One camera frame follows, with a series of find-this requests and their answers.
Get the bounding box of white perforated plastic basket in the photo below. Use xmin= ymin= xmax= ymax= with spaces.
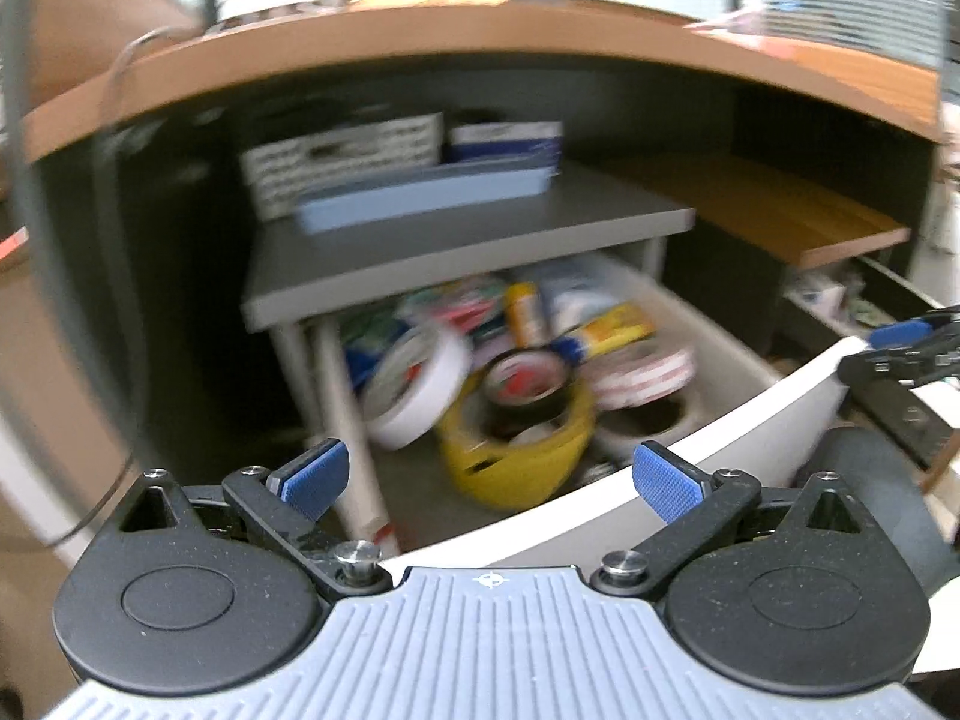
xmin=241 ymin=114 xmax=444 ymax=221

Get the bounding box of wooden desk top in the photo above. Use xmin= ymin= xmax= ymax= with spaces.
xmin=21 ymin=0 xmax=947 ymax=166

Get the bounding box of yellow glue tube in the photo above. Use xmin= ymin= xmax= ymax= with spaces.
xmin=550 ymin=302 xmax=656 ymax=366

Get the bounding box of white tape roll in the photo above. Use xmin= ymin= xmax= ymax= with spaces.
xmin=359 ymin=322 xmax=472 ymax=450

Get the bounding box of wooden shelf board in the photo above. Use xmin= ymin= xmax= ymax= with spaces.
xmin=605 ymin=153 xmax=910 ymax=270

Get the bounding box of light blue plastic tray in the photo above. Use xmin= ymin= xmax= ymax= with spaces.
xmin=295 ymin=158 xmax=558 ymax=234

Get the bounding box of grey drawer cabinet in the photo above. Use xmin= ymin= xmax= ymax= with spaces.
xmin=241 ymin=164 xmax=698 ymax=542

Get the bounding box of black tape roll red label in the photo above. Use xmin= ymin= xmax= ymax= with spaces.
xmin=480 ymin=348 xmax=573 ymax=421

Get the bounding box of blue glove box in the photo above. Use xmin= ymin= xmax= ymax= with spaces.
xmin=448 ymin=121 xmax=565 ymax=163

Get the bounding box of white drawer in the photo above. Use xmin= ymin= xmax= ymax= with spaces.
xmin=313 ymin=252 xmax=864 ymax=569

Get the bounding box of white foam tape red text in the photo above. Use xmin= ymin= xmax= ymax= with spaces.
xmin=579 ymin=340 xmax=697 ymax=411

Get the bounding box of yellow tape roll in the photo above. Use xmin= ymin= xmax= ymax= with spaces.
xmin=434 ymin=374 xmax=596 ymax=512

